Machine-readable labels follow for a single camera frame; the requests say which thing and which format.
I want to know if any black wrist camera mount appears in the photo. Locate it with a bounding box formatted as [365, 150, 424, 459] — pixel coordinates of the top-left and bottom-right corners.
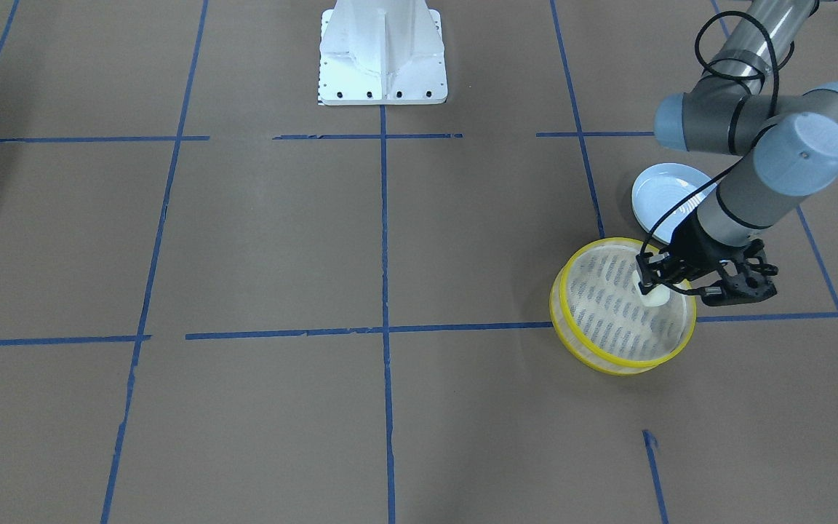
[702, 238, 778, 306]

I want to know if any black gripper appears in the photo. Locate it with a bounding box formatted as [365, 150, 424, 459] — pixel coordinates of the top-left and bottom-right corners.
[636, 216, 736, 295]

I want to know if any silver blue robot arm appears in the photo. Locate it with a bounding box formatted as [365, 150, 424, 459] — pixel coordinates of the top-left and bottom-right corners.
[637, 1, 838, 306]

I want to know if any white steamed bun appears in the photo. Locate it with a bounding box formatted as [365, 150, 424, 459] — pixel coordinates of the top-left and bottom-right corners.
[631, 265, 673, 308]

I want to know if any yellow steamer basket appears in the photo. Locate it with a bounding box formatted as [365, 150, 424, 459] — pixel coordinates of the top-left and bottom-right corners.
[549, 237, 696, 377]

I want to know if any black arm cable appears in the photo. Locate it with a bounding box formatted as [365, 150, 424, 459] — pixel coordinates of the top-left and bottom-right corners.
[640, 9, 798, 252]

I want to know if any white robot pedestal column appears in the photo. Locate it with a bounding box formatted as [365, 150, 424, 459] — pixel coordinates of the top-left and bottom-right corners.
[317, 1, 449, 106]

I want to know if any light blue plate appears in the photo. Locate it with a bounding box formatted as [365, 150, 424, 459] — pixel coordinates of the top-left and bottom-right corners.
[631, 163, 715, 245]

